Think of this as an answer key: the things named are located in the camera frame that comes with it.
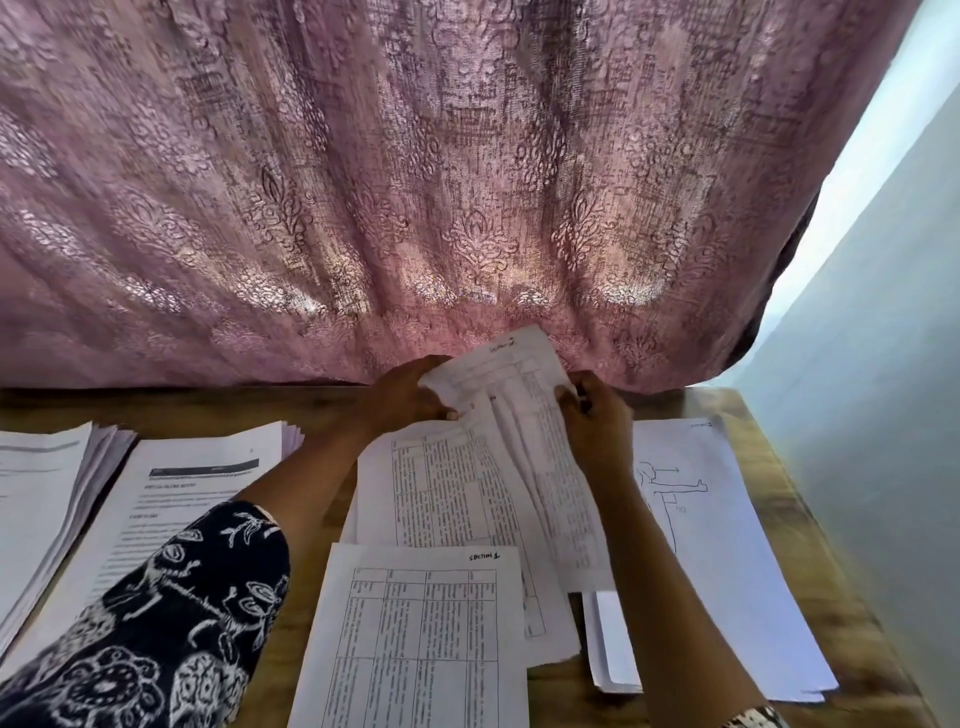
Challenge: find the person's right hand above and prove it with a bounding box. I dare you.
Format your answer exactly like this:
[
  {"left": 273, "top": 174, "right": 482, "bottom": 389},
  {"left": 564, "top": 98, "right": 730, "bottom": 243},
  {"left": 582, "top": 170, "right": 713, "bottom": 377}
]
[{"left": 558, "top": 369, "right": 638, "bottom": 497}]

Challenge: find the pink patterned curtain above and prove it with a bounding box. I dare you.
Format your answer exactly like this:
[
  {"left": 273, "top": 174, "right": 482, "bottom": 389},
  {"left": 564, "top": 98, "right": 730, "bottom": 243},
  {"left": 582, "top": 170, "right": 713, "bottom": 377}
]
[{"left": 0, "top": 0, "right": 924, "bottom": 395}]

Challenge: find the person's right forearm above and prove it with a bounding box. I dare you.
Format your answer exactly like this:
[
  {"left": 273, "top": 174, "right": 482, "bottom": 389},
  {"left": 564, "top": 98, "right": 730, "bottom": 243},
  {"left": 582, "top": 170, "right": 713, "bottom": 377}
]
[{"left": 597, "top": 483, "right": 770, "bottom": 728}]

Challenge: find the person's left hand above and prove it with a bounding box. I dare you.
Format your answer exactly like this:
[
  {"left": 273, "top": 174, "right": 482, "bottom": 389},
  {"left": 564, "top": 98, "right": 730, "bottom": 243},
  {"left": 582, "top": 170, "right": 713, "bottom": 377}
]
[{"left": 345, "top": 354, "right": 461, "bottom": 444}]

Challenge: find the stack with dark header bar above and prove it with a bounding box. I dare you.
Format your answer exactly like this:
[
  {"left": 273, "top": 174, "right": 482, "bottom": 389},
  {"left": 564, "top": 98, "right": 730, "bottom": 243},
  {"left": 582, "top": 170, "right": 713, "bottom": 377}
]
[{"left": 0, "top": 420, "right": 306, "bottom": 677}]

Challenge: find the table-print paper pile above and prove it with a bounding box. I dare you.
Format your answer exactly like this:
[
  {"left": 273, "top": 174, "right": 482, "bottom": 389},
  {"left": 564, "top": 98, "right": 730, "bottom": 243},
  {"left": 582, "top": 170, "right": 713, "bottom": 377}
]
[{"left": 340, "top": 415, "right": 584, "bottom": 669}]

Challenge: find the person's left forearm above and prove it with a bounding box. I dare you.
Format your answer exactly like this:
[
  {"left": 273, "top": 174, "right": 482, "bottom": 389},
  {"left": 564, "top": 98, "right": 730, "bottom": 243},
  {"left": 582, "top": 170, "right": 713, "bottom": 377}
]
[{"left": 240, "top": 420, "right": 377, "bottom": 579}]

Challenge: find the stack of printed papers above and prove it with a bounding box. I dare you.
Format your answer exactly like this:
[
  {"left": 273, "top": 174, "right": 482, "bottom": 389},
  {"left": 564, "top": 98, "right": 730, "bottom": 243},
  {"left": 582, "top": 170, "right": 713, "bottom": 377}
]
[{"left": 0, "top": 421, "right": 138, "bottom": 662}]

